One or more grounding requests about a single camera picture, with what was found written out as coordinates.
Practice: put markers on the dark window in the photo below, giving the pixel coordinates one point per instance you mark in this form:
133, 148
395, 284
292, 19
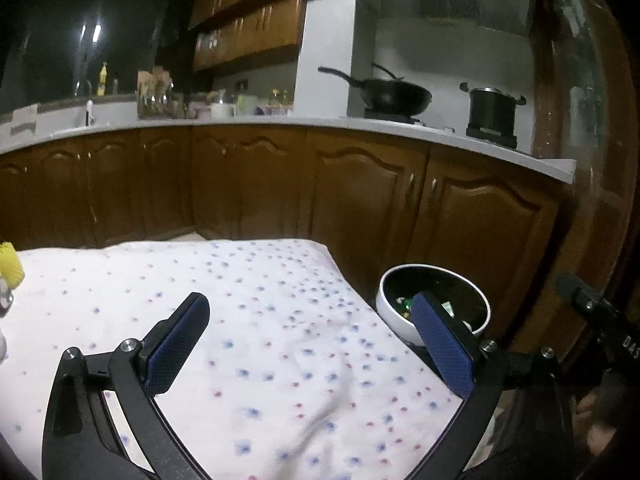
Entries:
95, 40

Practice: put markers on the black cooking pot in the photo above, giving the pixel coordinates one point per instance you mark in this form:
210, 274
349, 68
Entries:
492, 107

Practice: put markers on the wooden framed glass door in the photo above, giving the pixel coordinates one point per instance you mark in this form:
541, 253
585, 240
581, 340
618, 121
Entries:
580, 110

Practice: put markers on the wooden kitchen base cabinet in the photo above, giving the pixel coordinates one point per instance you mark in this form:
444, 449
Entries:
260, 185

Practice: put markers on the wooden wall cabinet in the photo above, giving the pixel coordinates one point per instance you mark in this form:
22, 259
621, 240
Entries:
250, 15

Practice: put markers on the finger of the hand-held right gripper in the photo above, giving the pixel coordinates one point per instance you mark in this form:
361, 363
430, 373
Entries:
600, 312

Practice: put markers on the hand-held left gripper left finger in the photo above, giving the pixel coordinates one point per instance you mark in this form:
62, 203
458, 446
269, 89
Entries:
175, 340

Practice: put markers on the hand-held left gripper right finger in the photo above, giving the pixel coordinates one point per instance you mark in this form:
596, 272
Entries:
442, 345

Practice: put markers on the rack of glass jars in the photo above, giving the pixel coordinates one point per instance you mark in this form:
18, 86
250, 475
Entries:
157, 92

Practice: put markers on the white floral cloth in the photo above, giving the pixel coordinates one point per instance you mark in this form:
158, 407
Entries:
280, 320

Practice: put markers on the pale green cup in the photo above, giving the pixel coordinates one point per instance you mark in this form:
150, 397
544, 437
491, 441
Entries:
246, 105

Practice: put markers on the person's right hand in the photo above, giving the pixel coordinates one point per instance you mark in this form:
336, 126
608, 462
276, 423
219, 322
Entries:
597, 435

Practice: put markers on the white kitchen countertop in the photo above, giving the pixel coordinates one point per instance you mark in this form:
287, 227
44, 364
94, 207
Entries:
300, 124

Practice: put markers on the grey dish cloth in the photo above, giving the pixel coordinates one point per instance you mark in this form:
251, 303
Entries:
24, 121

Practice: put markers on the black wok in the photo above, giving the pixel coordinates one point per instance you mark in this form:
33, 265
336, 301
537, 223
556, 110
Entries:
395, 92

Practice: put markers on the yellow ribbed item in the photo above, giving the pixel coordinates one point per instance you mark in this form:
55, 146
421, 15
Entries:
11, 262

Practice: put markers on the yellow bottle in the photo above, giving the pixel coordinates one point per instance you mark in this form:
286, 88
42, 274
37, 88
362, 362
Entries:
102, 80

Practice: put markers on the white bowl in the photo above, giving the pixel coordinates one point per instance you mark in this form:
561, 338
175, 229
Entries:
395, 317

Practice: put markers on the kitchen faucet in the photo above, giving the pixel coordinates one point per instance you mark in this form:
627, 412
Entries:
82, 87

